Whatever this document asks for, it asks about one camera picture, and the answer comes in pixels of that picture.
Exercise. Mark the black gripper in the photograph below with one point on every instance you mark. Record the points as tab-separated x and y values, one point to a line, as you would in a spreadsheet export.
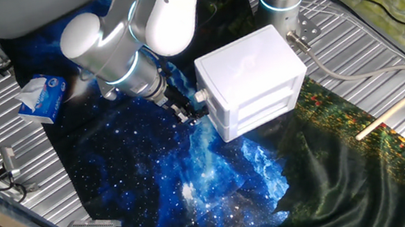
179	101

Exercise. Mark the white drawer with black knob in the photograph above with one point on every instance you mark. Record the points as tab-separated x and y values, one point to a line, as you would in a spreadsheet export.
265	113

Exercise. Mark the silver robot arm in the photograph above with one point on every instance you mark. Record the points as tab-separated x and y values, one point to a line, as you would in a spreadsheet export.
108	51

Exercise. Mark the white plastic drawer cabinet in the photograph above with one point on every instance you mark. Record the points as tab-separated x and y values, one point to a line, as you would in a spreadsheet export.
248	63

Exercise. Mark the galaxy and meadow print cloth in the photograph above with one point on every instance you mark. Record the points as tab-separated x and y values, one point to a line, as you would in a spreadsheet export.
154	172

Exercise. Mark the blue tissue box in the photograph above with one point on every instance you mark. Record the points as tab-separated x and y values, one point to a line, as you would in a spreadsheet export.
52	100

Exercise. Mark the wooden stick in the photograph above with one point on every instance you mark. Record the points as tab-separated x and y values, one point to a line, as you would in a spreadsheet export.
383	117

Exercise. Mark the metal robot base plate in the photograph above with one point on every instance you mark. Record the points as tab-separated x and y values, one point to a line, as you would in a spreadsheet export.
311	29

